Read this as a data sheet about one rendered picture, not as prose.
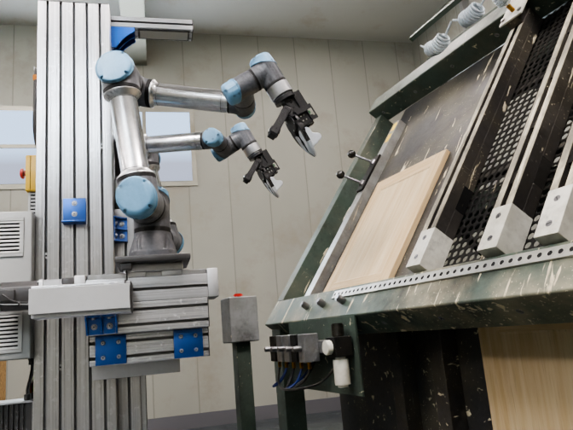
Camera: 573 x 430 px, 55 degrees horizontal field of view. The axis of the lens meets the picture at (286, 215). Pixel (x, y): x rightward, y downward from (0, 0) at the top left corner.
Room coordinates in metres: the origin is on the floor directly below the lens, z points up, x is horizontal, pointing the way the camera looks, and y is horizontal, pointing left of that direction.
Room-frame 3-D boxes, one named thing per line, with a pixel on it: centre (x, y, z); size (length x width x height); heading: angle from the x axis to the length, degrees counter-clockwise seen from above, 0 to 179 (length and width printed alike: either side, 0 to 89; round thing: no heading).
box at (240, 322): (2.27, 0.23, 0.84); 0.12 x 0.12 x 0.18; 25
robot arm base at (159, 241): (1.74, 0.44, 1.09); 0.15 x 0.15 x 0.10
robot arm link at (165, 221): (1.73, 0.44, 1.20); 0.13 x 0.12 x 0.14; 1
